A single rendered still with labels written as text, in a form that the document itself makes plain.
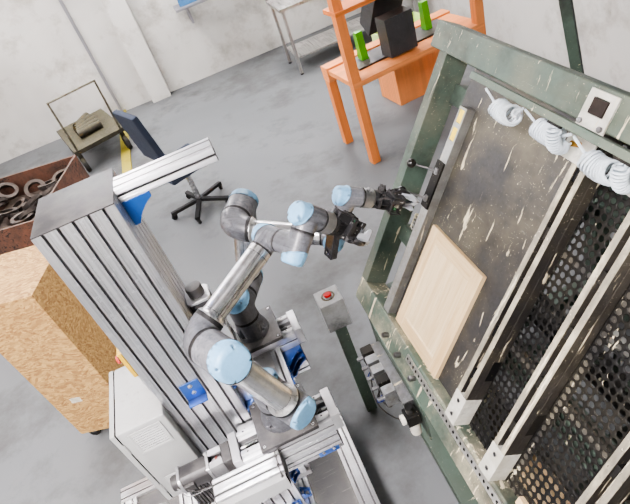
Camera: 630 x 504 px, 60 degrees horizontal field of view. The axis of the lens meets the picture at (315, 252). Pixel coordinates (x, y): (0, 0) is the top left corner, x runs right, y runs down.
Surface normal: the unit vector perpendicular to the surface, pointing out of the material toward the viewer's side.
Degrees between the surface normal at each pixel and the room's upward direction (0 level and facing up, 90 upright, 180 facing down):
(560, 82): 58
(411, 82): 90
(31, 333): 90
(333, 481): 0
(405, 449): 0
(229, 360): 84
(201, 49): 90
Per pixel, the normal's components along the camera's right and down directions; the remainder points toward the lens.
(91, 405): 0.04, 0.62
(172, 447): 0.31, 0.53
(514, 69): -0.92, -0.05
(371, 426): -0.29, -0.74
